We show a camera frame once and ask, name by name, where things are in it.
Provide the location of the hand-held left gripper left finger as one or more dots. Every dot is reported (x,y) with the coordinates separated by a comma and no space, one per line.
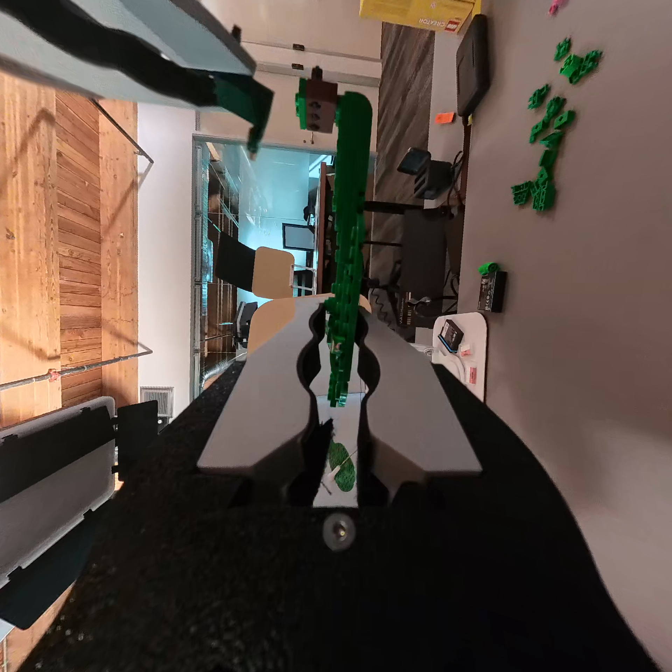
(252,399)

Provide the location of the dark green brick piece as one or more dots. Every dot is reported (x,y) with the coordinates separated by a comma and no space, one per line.
(246,99)

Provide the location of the small green round piece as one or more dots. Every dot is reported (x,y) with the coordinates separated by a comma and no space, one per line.
(488,269)

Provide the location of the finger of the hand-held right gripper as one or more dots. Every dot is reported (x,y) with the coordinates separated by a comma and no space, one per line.
(183,31)
(52,65)

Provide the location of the dark monitor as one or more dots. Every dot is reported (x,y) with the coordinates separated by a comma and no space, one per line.
(298,236)

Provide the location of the black battery charger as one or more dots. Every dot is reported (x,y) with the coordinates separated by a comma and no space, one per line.
(491,294)

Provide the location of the green brick leaf assembly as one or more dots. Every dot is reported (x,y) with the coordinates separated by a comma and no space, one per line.
(349,210)

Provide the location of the black printed card box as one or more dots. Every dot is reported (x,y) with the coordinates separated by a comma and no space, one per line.
(407,312)

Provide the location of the grey desk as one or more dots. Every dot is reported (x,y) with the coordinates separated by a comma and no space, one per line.
(577,367)

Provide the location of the silver ventilation duct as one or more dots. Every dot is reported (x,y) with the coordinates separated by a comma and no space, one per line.
(220,372)

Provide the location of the black flat device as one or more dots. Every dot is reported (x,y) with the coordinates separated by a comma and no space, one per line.
(472,63)

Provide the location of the pink brick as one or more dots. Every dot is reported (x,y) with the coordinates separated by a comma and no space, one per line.
(555,6)

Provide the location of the hanging metal rod frame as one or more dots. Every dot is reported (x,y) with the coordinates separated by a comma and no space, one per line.
(123,130)

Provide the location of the yellow cardboard box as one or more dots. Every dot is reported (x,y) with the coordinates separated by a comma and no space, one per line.
(409,13)

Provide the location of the white tray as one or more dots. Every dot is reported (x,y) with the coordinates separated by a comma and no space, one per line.
(475,330)

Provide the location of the small wooden board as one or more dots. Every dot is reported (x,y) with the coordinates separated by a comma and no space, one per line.
(273,270)

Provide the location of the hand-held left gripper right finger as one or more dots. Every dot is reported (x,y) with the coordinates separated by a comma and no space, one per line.
(414,414)

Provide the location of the brown wooden partition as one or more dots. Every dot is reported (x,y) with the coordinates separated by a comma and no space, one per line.
(325,210)

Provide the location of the black battery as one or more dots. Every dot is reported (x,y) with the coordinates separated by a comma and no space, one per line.
(451,335)

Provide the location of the instruction booklet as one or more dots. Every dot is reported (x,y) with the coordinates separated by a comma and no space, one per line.
(344,467)

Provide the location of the orange sticker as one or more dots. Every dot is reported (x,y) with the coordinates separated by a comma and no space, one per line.
(445,117)

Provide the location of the white vent grille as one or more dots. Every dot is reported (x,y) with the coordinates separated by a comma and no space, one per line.
(156,401)

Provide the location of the pile of green bricks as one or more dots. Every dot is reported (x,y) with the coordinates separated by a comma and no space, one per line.
(540,194)

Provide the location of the grey light panel black flaps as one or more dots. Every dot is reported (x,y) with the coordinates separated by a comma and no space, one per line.
(47,498)

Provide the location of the metal sprinkler pipe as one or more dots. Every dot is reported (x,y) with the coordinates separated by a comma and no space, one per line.
(78,370)

